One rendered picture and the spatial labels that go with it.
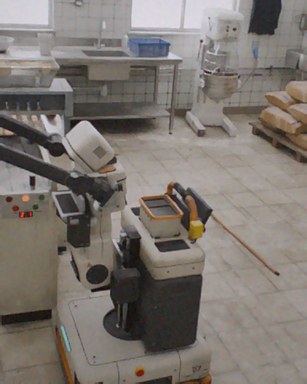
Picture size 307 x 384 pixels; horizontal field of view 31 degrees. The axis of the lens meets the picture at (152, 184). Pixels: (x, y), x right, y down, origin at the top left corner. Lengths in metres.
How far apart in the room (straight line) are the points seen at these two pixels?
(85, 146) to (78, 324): 1.01
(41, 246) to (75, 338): 0.56
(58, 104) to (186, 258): 1.55
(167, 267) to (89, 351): 0.58
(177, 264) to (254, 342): 1.05
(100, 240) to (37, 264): 0.75
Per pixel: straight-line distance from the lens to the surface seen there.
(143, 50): 6.40
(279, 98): 6.61
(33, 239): 3.07
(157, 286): 2.49
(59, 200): 2.50
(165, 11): 7.10
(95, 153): 2.29
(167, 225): 2.54
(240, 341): 3.35
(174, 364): 2.75
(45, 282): 3.22
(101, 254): 2.51
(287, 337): 3.46
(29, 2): 6.70
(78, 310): 2.99
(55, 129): 3.87
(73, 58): 6.00
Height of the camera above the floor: 2.05
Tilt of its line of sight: 23 degrees down
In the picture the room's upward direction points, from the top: 4 degrees clockwise
